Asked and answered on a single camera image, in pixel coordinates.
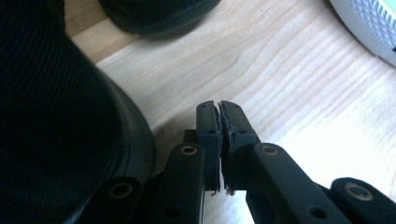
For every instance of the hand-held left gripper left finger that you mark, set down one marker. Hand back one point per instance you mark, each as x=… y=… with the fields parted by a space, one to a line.
x=209 y=140

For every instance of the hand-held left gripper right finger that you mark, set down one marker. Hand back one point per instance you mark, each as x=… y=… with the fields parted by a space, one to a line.
x=238 y=137

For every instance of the black leather shoe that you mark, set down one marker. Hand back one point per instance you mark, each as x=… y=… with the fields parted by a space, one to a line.
x=155 y=15
x=62 y=109

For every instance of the black and white sneaker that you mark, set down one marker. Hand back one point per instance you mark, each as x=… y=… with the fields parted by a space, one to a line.
x=367 y=25

